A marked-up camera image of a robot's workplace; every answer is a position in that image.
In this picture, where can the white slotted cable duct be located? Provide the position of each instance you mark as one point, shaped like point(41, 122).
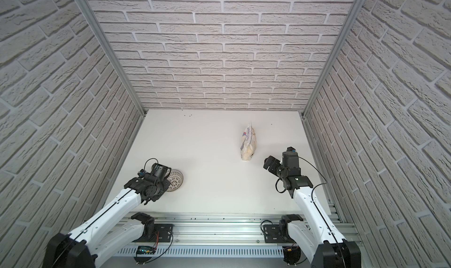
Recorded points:
point(253, 251)

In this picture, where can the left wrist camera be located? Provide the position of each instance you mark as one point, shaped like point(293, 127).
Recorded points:
point(143, 174)

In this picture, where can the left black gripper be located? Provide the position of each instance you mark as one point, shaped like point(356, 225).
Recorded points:
point(162, 185)

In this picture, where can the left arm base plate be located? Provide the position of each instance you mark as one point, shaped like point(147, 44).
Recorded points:
point(160, 232)

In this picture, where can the clear oats bag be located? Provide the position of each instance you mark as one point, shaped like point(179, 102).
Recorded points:
point(248, 144)

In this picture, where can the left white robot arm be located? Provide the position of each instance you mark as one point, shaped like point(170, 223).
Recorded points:
point(92, 243)

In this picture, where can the patterned ceramic breakfast bowl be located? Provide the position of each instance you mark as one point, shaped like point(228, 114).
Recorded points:
point(176, 179)

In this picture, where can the aluminium corner post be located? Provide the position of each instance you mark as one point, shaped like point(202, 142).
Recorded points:
point(339, 43)
point(101, 37)

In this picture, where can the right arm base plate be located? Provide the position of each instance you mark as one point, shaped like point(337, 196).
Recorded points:
point(273, 234)

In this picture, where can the left aluminium corner post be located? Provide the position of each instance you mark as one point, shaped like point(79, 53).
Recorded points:
point(101, 37)

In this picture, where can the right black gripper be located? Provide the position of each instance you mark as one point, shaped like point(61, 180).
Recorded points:
point(271, 164)

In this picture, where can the black round connector box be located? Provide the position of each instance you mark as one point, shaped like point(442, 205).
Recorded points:
point(291, 254)

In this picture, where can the green circuit board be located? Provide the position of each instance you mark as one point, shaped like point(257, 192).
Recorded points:
point(145, 250)

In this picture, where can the aluminium mounting rail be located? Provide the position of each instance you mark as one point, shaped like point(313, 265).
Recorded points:
point(216, 229)

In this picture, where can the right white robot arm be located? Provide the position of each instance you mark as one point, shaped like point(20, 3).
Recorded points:
point(319, 241)

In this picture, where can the right aluminium corner post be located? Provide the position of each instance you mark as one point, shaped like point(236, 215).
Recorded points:
point(339, 43)

